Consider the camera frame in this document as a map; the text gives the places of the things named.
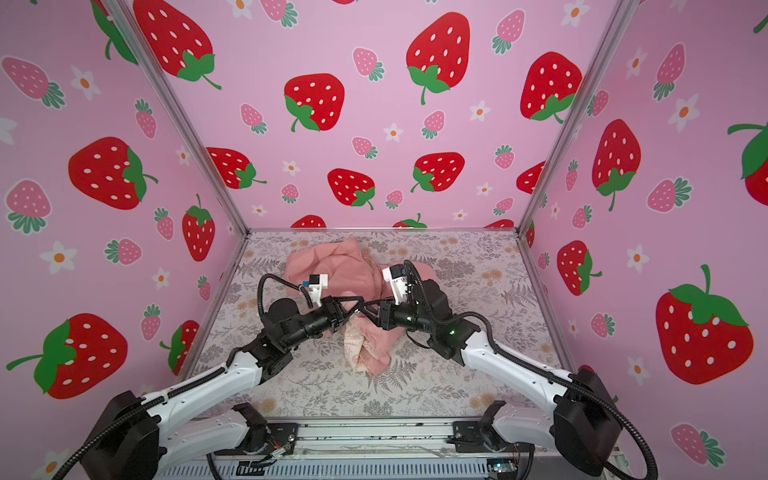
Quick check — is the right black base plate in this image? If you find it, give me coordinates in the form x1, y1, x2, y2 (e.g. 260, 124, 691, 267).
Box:
447, 420, 533, 454

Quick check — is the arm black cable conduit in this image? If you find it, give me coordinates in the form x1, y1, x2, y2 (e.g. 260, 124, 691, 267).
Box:
401, 259, 660, 480
51, 273, 316, 480

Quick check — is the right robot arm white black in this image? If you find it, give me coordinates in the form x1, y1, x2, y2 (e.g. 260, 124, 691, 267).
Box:
361, 280, 623, 477

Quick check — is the corner aluminium post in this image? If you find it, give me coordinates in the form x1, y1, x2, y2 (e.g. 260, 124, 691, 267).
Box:
517, 0, 640, 238
104, 0, 249, 238

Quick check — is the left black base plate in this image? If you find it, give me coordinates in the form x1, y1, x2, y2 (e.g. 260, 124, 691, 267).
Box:
214, 422, 299, 457

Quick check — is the floral table mat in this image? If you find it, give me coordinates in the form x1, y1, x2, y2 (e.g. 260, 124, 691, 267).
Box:
192, 230, 568, 417

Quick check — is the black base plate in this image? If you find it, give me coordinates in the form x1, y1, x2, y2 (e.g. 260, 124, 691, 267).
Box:
447, 420, 533, 454
214, 422, 299, 457

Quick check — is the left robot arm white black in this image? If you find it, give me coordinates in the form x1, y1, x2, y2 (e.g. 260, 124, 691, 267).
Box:
74, 296, 364, 479

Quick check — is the left corner aluminium post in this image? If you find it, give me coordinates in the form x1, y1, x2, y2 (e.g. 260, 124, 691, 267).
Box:
104, 0, 249, 238

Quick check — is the pink hooded jacket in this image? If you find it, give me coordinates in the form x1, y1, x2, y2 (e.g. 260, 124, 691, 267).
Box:
283, 237, 439, 379

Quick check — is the right corner aluminium post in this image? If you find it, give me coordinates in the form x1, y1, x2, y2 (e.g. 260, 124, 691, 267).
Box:
517, 0, 640, 238

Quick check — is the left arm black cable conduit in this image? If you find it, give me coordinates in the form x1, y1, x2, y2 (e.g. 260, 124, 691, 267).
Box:
51, 273, 316, 480

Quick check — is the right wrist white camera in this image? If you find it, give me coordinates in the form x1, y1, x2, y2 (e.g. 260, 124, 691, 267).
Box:
382, 264, 412, 305

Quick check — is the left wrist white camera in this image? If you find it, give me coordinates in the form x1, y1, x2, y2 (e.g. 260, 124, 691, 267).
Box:
302, 274, 329, 305

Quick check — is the wrist white camera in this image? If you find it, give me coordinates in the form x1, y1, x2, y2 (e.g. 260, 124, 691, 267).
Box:
302, 274, 329, 305
382, 264, 412, 305

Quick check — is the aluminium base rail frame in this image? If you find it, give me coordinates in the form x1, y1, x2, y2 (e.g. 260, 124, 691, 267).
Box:
119, 416, 631, 480

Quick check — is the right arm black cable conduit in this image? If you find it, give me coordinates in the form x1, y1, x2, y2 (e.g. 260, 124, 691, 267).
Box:
401, 259, 660, 480

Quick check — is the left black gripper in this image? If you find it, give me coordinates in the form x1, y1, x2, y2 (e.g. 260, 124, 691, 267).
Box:
283, 296, 361, 354

